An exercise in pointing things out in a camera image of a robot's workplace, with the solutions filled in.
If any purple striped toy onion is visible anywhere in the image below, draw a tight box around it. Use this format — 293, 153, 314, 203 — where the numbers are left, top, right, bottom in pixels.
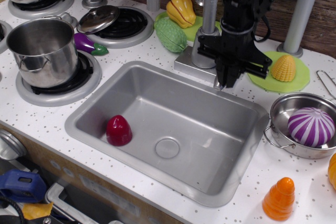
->
287, 107, 335, 147

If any black cable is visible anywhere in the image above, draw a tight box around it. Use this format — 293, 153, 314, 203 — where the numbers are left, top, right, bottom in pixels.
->
0, 195, 28, 224

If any green toy bumpy gourd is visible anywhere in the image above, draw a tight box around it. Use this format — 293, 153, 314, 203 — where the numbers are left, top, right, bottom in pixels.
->
154, 18, 187, 53

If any yellow toy bell pepper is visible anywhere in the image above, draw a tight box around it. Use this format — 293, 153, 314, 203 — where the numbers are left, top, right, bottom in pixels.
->
166, 0, 196, 29

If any front left stove burner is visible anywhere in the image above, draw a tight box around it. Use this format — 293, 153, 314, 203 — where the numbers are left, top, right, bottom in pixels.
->
16, 51, 102, 107

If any red toy pepper half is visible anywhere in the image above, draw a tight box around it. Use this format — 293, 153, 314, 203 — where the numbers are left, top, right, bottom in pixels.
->
106, 115, 132, 146

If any stove burner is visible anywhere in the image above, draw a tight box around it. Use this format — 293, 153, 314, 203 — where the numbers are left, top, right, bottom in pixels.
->
8, 0, 74, 20
16, 51, 102, 107
87, 6, 154, 49

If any grey toy sink basin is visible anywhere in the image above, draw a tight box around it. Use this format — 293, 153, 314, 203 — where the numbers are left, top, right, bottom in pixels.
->
65, 61, 269, 207

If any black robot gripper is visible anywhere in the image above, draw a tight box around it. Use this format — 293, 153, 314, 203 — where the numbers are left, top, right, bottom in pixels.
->
201, 22, 272, 88

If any orange toy at edge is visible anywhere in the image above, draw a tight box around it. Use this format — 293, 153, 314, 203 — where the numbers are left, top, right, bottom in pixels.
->
328, 154, 336, 189

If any middle stove burner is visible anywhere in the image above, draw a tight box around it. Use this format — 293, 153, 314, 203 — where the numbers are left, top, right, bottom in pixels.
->
87, 6, 154, 49

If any blue clamp tool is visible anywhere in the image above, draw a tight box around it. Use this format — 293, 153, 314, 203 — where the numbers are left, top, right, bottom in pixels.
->
1, 169, 47, 203

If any steel pot lid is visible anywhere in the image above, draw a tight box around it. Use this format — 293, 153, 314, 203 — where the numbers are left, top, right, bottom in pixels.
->
77, 5, 120, 34

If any back left stove burner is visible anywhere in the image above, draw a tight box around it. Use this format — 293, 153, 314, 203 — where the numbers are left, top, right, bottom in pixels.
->
8, 0, 74, 20

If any steel pan with handles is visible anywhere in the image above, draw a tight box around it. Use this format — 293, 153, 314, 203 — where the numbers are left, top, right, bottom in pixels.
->
264, 92, 335, 159

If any grey vertical post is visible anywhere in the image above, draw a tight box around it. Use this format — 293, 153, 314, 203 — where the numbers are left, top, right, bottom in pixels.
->
277, 0, 315, 58

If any silver faucet lever handle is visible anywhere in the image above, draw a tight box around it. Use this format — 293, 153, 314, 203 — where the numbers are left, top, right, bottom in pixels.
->
213, 77, 225, 91

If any green plate with corn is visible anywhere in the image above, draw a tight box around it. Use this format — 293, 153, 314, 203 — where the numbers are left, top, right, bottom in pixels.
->
248, 51, 310, 93

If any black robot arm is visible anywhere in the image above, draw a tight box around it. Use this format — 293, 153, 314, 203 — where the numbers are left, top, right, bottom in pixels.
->
194, 0, 272, 88

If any yellow cloth scrap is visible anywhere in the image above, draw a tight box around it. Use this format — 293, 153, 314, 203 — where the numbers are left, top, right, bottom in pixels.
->
22, 202, 54, 220

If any large steel pot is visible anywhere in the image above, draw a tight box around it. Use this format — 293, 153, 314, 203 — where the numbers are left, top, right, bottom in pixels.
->
6, 18, 78, 88

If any wire whisk handle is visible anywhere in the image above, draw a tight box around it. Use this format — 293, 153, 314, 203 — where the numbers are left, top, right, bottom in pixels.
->
316, 70, 335, 100

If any silver oven knob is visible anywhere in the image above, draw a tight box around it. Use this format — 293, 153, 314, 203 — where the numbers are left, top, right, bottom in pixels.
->
1, 129, 27, 161

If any orange toy carrot piece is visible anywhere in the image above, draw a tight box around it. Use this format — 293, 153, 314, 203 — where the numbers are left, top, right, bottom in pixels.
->
262, 177, 295, 221

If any purple toy eggplant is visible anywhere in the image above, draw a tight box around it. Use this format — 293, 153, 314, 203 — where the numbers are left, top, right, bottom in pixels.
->
74, 33, 109, 56

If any grey stove knob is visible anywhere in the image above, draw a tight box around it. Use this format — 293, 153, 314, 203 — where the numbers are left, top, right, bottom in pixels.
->
81, 0, 108, 9

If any yellow toy corn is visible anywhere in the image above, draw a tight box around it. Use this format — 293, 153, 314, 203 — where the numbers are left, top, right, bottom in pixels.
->
271, 55, 296, 82

